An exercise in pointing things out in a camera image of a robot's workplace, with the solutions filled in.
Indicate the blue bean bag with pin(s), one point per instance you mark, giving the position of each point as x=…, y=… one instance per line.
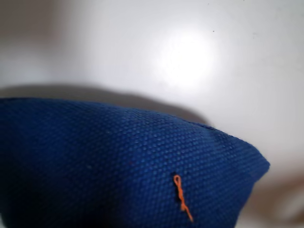
x=107, y=166

